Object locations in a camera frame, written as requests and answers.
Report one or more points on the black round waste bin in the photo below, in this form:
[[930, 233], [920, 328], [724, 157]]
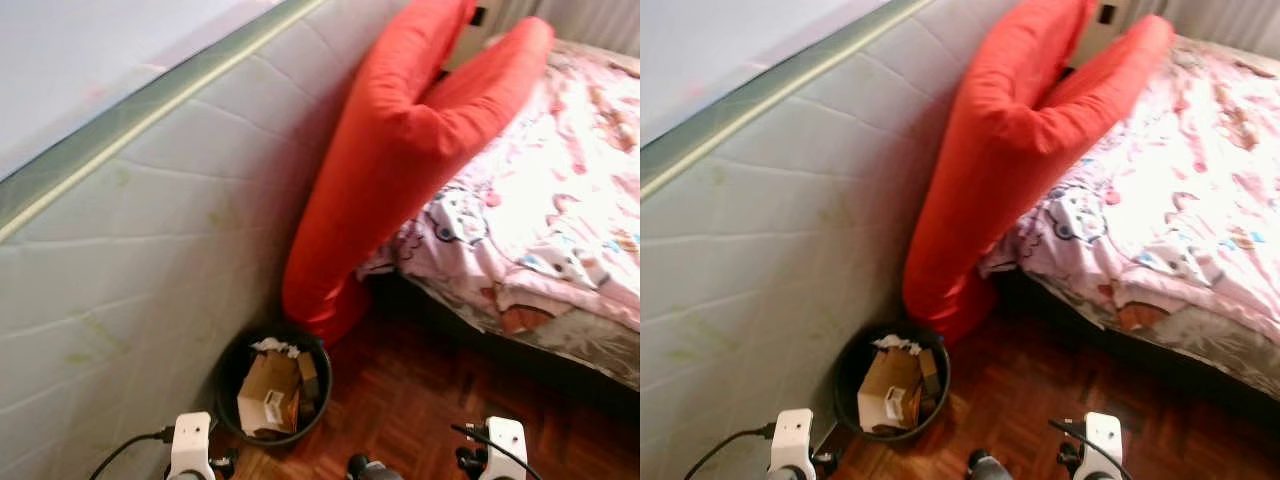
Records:
[[225, 385], [845, 385]]

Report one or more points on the grey robot right leg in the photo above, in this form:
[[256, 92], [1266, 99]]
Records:
[[372, 470], [988, 468]]

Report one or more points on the brown cardboard box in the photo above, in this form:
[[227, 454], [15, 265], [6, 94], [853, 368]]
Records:
[[268, 390], [888, 388]]

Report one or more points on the crumpled white paper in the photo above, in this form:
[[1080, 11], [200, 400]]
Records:
[[895, 343], [275, 346]]

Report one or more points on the bed with beige floral sheet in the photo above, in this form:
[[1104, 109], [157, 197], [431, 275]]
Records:
[[590, 345], [1220, 352]]

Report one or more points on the white quilted mattress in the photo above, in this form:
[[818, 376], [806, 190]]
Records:
[[150, 230], [790, 230]]

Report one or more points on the pink cartoon print quilt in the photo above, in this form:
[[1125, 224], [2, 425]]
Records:
[[1170, 200], [540, 200]]

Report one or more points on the red folded cushion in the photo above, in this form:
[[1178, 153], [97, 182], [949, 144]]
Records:
[[1000, 180], [380, 180]]

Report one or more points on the grey pleated curtain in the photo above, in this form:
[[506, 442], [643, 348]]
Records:
[[590, 20], [1220, 15]]

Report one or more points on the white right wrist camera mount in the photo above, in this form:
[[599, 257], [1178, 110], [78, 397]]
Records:
[[1105, 440], [507, 445]]

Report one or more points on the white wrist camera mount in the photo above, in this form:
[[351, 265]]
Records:
[[507, 445], [190, 445], [792, 440], [1105, 440]]

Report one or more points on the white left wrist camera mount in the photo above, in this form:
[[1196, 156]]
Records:
[[190, 445], [792, 440]]

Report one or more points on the black wall socket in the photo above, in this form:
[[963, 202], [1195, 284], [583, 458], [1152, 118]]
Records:
[[478, 16], [1106, 14]]

